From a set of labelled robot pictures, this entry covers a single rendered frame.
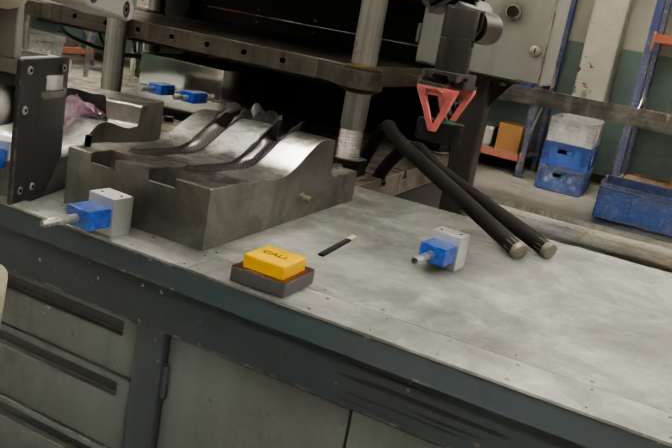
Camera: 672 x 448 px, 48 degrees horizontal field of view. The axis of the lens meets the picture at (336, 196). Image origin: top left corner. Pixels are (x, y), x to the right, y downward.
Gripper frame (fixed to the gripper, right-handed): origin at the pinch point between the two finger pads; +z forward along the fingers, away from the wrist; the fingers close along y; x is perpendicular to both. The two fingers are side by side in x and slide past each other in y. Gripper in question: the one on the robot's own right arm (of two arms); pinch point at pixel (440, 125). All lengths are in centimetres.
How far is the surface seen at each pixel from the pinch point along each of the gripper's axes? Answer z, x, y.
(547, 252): 18.5, -21.2, 8.1
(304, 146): 7.3, 19.3, -11.0
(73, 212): 16, 32, -50
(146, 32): -3, 99, 41
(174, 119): 18, 85, 40
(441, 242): 15.7, -8.6, -15.3
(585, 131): 39, 41, 539
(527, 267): 19.8, -19.7, -0.4
